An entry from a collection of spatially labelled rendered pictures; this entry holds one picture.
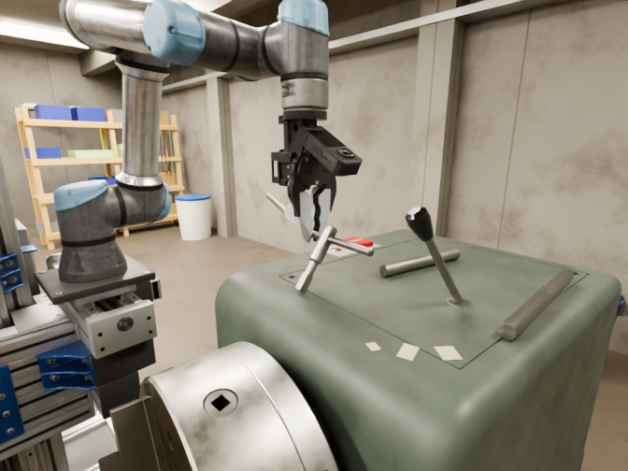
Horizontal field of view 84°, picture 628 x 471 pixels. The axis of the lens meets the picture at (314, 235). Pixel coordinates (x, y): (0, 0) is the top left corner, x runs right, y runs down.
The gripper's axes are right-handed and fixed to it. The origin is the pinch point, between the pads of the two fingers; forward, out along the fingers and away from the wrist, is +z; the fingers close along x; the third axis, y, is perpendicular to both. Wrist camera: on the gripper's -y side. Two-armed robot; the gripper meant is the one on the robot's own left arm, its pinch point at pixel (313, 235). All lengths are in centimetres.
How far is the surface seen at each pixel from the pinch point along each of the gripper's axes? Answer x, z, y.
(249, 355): 18.9, 9.6, -10.8
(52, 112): -4, -59, 586
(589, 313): -24.8, 9.3, -33.7
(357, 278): -5.9, 8.0, -4.7
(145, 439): 30.8, 16.2, -8.6
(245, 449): 24.7, 12.0, -20.4
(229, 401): 23.9, 10.2, -15.8
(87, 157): -37, 3, 590
